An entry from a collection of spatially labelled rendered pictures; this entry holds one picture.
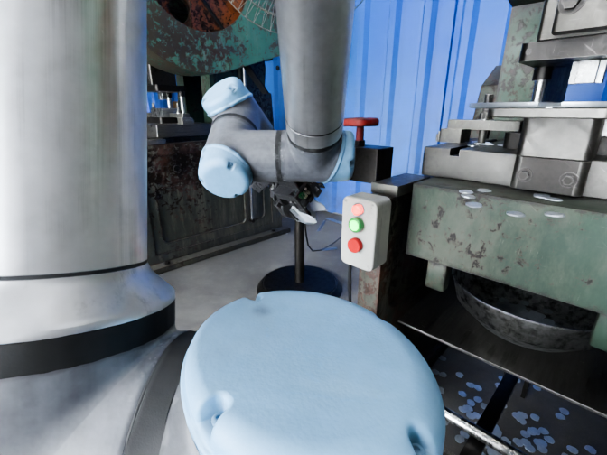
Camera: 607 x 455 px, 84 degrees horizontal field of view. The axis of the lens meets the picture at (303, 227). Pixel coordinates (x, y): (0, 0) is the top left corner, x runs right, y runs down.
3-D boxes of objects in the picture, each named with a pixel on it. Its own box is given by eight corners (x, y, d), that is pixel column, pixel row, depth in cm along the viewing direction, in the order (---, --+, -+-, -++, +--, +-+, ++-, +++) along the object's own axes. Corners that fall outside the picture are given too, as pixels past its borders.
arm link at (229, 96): (191, 115, 51) (203, 86, 56) (235, 165, 59) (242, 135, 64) (233, 94, 48) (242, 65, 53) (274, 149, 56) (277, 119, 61)
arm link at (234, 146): (272, 161, 43) (279, 112, 50) (186, 160, 44) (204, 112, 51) (277, 202, 49) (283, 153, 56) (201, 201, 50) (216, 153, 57)
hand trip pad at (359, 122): (360, 158, 68) (363, 118, 65) (337, 155, 72) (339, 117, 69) (379, 154, 73) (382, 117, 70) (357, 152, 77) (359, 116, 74)
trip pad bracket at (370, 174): (372, 238, 71) (378, 143, 65) (336, 227, 78) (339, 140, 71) (387, 231, 75) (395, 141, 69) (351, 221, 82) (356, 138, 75)
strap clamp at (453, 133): (515, 146, 69) (526, 92, 66) (434, 141, 80) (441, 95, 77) (522, 144, 73) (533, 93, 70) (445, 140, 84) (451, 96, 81)
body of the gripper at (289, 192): (308, 218, 67) (276, 176, 58) (278, 209, 72) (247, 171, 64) (327, 188, 69) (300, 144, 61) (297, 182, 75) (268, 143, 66)
